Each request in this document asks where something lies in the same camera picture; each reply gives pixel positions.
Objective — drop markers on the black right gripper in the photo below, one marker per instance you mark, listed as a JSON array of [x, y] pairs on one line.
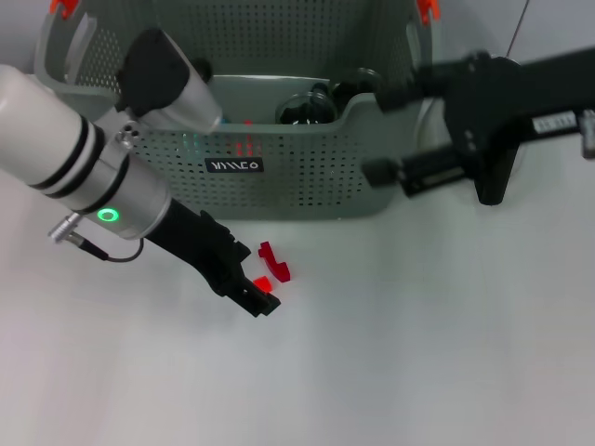
[[511, 93]]

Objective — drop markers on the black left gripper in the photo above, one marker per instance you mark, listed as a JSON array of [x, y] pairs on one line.
[[195, 237]]

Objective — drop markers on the orange red toy block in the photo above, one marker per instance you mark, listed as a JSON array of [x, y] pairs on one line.
[[262, 283]]

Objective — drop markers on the dark red toy block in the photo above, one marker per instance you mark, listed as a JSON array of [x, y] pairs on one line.
[[274, 265]]

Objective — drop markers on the grey perforated storage basket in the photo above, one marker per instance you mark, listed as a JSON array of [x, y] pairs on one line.
[[302, 186]]

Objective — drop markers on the black teapot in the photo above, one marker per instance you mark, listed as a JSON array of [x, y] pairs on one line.
[[203, 69]]

